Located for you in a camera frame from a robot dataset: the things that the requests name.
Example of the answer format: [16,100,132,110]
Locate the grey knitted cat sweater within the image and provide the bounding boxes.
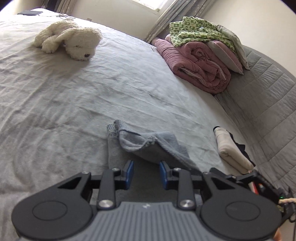
[107,120,200,203]

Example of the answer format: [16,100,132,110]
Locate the orange book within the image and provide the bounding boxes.
[249,169,264,195]

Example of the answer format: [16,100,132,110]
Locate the black folded garment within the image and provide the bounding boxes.
[212,126,256,175]

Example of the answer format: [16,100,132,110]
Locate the grey quilted blanket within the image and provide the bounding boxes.
[215,46,295,192]

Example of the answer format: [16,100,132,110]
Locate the grey bed sheet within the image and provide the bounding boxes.
[0,7,266,241]

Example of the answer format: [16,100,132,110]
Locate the pink folded quilt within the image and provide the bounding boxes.
[152,38,231,94]

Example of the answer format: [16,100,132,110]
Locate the grey pillow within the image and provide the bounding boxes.
[206,24,250,75]

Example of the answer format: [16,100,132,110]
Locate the white plush dog toy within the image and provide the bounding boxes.
[34,18,102,61]

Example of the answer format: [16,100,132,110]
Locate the green patterned cloth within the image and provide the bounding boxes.
[169,16,236,54]

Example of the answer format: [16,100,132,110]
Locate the grey curtain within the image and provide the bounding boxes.
[144,0,215,43]

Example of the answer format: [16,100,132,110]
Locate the bright window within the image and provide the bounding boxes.
[133,0,173,11]

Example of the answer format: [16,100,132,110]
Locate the dark tablet on bed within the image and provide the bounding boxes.
[18,10,43,16]

